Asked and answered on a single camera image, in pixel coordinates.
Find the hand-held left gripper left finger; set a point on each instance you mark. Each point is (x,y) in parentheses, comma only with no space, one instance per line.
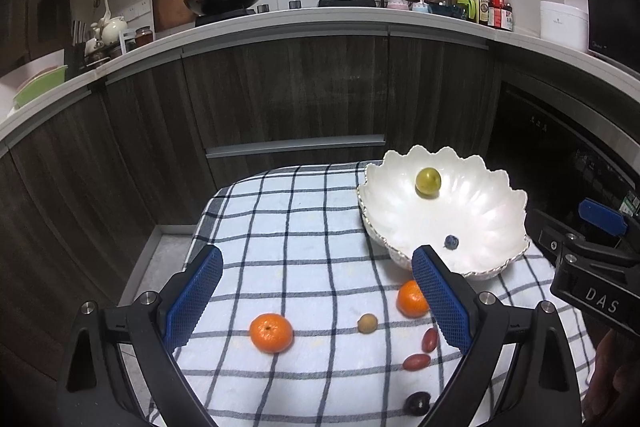
(192,302)

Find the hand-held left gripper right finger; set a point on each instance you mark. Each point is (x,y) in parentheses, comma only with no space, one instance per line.
(442,302)

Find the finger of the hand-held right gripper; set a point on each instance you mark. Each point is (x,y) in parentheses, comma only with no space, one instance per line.
(550,234)
(600,214)

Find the orange mandarin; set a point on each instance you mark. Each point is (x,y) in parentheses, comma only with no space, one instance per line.
(271,332)
(409,299)

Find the red grape tomato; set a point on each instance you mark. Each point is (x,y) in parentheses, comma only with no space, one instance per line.
(416,361)
(429,340)

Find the white scalloped bowl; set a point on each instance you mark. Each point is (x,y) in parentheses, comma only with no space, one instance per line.
(480,217)

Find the small tan round fruit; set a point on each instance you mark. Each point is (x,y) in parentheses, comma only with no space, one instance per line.
(367,324)

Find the dark cherry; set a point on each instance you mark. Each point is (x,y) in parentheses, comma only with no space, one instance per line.
(416,403)

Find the person's right hand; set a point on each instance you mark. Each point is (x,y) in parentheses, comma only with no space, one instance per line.
(615,382)

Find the blueberry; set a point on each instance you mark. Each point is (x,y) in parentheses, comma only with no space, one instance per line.
(451,242)

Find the black built-in dishwasher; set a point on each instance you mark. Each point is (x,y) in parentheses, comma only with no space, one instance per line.
(550,142)

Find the green plum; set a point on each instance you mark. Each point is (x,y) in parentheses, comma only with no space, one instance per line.
(428,182)

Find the white checked cloth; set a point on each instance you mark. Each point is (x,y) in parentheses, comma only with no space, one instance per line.
(310,257)

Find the black microwave oven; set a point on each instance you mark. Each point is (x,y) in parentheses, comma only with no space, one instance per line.
(612,27)

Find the white rice cooker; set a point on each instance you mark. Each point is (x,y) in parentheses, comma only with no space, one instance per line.
(562,27)

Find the dark wood lower cabinets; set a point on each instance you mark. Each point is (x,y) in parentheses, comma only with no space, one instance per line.
(290,87)

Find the dark soy sauce bottle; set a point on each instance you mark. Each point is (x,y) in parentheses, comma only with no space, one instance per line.
(484,7)

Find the green plastic pitcher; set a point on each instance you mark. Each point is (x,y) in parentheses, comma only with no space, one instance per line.
(467,9)

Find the dark teal dish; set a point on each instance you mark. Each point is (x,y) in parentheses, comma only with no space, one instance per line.
(445,11)

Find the green plastic basin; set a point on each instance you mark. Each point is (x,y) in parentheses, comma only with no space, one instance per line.
(42,89)

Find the small blue white pot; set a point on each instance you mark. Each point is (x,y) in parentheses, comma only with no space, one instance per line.
(420,7)

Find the glass jar red content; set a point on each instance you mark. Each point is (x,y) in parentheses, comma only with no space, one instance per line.
(143,37)

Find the dark knife rack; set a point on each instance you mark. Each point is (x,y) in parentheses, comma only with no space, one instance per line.
(75,57)

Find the pink small bowl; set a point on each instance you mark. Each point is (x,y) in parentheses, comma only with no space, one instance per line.
(397,4)

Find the white teapot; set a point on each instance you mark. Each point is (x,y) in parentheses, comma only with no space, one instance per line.
(114,28)

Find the black stove burner grate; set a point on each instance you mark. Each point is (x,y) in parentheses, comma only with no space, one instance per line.
(345,0)
(225,17)

